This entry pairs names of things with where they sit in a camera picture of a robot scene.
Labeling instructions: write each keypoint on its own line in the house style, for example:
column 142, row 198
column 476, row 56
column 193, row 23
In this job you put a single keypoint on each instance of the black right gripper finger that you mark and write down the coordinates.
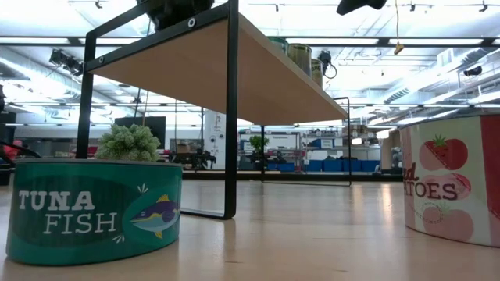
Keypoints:
column 353, row 4

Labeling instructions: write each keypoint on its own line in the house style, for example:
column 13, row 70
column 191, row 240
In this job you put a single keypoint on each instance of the silver top food can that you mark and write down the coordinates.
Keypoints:
column 300, row 58

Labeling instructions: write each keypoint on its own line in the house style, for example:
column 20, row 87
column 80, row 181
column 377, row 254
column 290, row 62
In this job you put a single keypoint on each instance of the dark background robot arm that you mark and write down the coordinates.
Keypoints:
column 195, row 160

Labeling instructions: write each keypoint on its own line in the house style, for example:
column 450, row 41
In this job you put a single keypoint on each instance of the yellow hanging connector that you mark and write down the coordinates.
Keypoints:
column 398, row 48

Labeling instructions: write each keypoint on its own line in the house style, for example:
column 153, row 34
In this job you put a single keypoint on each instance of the black monitor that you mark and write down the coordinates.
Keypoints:
column 152, row 126

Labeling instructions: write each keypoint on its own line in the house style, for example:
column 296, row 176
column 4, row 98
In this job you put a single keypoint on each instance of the black ceiling spotlight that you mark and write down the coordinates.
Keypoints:
column 66, row 61

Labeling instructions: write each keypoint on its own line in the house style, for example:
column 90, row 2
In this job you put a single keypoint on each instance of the green artificial succulent plant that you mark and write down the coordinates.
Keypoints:
column 129, row 142

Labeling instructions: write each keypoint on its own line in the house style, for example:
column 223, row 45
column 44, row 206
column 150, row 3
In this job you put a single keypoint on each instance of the background potted plant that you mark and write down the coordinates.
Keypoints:
column 258, row 142

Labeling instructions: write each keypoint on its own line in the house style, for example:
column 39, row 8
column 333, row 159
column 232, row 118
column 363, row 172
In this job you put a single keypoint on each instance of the blue storage bin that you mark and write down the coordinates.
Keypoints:
column 314, row 166
column 334, row 166
column 371, row 166
column 352, row 166

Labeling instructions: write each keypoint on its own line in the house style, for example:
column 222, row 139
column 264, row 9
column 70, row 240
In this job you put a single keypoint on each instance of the tomatoes can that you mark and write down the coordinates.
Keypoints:
column 449, row 187

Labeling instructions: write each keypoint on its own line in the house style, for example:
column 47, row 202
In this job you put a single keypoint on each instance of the teal tuna fish can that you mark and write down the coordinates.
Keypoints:
column 78, row 218

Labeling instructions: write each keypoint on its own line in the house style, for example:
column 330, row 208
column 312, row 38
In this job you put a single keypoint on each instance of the wooden shelf with black frame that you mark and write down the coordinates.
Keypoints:
column 195, row 66

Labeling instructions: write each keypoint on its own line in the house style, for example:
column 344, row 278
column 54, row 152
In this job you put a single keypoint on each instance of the black ceiling camera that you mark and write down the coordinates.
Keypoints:
column 472, row 71

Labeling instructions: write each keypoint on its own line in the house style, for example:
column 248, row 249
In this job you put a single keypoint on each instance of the black aluminium table frame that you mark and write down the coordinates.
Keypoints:
column 371, row 176

